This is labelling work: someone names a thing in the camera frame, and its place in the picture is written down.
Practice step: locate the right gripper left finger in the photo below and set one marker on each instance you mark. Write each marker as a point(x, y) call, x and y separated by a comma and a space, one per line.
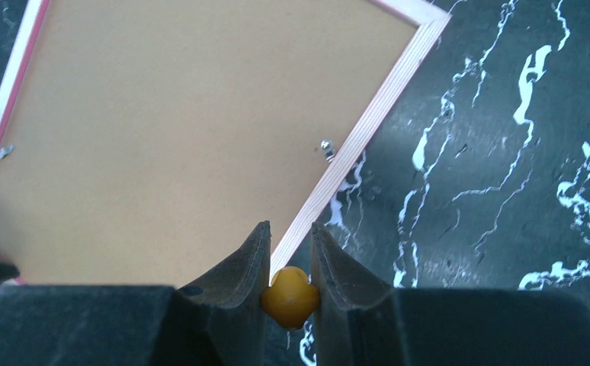
point(214, 320)

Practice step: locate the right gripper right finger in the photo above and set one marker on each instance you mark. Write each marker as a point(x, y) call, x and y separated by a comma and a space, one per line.
point(363, 320)

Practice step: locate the orange handled screwdriver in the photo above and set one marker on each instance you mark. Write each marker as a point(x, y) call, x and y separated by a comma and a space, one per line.
point(290, 299)

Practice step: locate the pink photo frame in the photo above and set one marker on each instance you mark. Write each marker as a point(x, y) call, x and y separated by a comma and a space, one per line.
point(141, 141)

